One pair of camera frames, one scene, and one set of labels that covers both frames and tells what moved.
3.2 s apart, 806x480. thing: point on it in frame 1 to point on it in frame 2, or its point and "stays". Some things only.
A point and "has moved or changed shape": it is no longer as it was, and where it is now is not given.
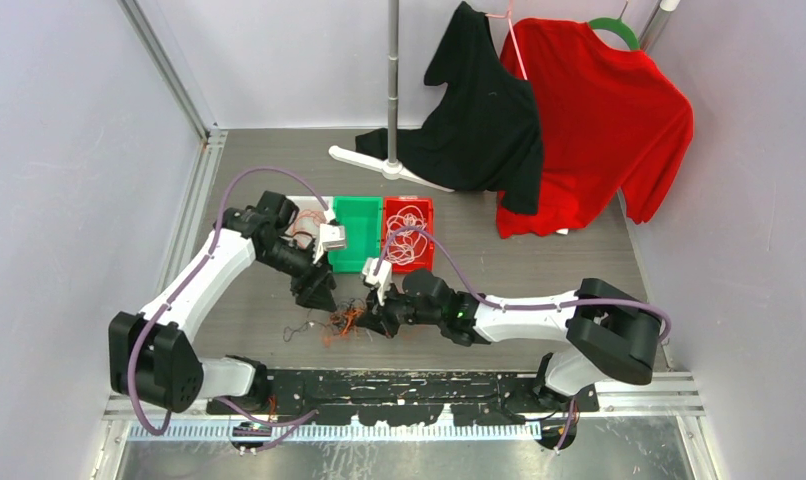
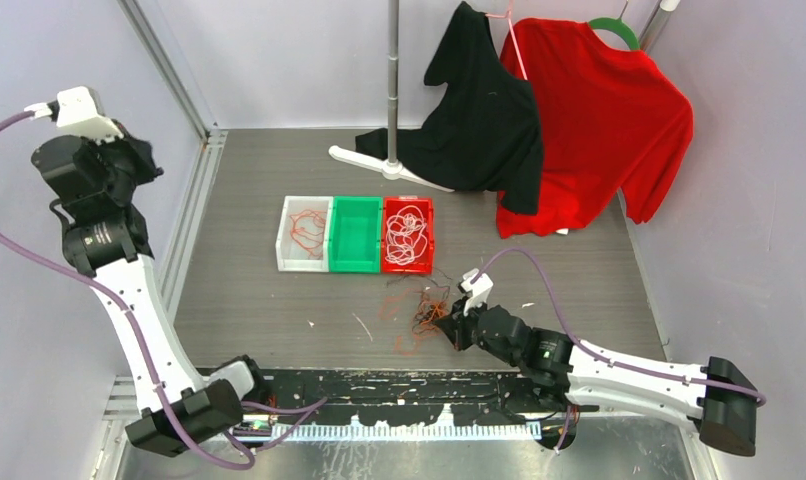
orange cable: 341,324 has moved or changed shape
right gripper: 381,321 to 455,326
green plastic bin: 362,216 stays
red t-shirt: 613,120 stays
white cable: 409,244 stays
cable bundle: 341,323 has moved or changed shape
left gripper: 314,285 to 144,153
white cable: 404,248 stays
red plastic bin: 412,250 stays
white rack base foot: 391,171 stays
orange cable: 317,217 stays
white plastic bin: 309,217 stays
